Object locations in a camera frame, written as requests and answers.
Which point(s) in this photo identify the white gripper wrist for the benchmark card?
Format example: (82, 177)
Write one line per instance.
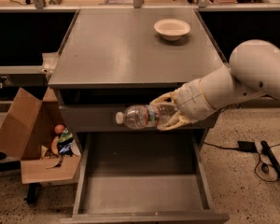
(190, 101)

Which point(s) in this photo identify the clear plastic water bottle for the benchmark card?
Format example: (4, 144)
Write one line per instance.
(146, 116)

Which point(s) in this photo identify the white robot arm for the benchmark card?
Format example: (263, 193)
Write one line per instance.
(253, 70)

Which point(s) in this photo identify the grey drawer cabinet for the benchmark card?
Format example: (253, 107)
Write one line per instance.
(114, 56)

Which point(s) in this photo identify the open grey lower drawer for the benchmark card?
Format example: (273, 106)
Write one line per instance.
(143, 178)

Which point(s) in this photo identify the grey upper drawer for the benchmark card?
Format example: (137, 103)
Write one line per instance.
(92, 118)

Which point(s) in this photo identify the black power adapter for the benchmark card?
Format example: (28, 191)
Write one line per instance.
(247, 146)

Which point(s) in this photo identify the white paper bowl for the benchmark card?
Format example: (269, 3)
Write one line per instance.
(171, 29)

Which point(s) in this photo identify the black rod on floor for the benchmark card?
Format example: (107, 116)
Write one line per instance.
(269, 153)

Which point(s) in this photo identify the green snack bag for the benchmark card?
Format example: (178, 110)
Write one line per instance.
(65, 142)

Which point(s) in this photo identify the orange ball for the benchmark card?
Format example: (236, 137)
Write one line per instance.
(59, 128)

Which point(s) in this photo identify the brown cardboard box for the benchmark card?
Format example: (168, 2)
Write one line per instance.
(29, 126)

